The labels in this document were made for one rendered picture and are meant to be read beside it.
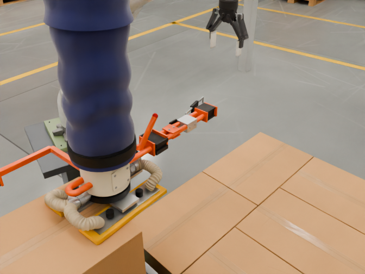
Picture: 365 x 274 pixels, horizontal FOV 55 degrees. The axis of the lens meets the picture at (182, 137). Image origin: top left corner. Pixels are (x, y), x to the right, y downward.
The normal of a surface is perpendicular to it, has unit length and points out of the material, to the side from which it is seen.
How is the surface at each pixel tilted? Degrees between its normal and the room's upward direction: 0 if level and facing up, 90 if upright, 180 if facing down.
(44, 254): 0
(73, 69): 75
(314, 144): 0
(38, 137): 0
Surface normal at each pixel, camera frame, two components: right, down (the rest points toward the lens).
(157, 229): 0.00, -0.83
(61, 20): -0.38, 0.13
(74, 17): -0.04, 0.08
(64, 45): -0.43, 0.57
